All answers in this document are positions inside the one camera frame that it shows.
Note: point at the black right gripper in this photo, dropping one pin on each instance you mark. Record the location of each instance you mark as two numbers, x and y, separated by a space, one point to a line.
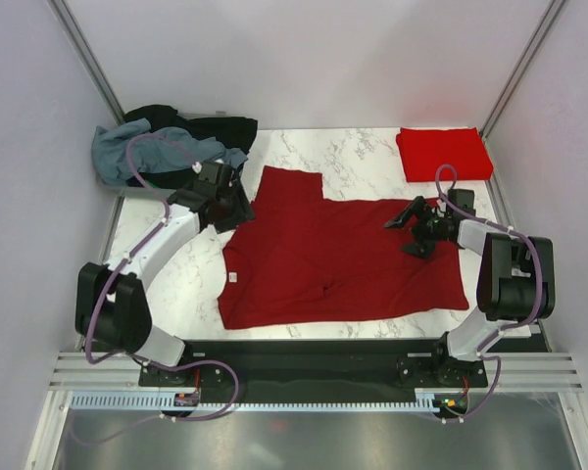
414 209

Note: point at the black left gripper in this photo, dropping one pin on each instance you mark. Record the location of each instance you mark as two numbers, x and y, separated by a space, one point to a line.
243 212

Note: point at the dark red t shirt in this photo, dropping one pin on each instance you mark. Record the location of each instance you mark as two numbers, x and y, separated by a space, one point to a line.
305 258

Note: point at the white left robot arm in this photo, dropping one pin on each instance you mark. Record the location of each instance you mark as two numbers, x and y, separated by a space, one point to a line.
112 311

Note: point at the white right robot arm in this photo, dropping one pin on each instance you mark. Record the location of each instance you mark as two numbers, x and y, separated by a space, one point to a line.
515 285

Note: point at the folded bright red t shirt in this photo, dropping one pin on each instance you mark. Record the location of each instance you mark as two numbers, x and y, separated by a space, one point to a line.
423 151

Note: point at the grey plastic laundry bin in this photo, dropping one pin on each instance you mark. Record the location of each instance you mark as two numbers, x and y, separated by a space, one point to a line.
233 132

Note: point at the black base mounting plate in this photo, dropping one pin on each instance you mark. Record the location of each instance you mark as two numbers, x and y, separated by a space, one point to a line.
307 370

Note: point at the blue grey t shirt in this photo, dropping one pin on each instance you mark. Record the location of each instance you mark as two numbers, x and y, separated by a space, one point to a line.
133 147

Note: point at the aluminium frame rail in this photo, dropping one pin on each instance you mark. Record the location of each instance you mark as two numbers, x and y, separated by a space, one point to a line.
522 372

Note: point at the white slotted cable duct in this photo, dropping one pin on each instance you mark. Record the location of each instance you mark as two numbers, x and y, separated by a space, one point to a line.
421 401

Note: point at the right corner aluminium post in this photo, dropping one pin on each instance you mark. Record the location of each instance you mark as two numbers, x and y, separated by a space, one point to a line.
534 44

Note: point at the corner aluminium post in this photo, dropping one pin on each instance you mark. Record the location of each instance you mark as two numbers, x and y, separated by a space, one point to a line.
74 32
534 44

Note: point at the left corner aluminium post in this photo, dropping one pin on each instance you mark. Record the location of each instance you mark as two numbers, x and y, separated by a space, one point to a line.
74 32

